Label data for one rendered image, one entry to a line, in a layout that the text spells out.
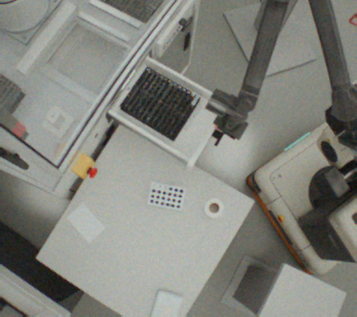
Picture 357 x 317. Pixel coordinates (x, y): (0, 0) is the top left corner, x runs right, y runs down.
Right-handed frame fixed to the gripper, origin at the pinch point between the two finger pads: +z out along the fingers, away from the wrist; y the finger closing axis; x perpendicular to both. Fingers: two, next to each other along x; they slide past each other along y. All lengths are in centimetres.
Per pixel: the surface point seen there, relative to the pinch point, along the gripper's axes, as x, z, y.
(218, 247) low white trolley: 34.0, 13.4, -21.7
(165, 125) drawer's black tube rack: 9.5, 2.1, 17.9
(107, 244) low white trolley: 55, 16, 13
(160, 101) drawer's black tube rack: 3.4, 1.4, 23.8
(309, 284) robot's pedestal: 29, 11, -59
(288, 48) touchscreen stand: -99, 83, -12
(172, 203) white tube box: 29.1, 11.0, 1.5
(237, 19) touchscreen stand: -98, 85, 25
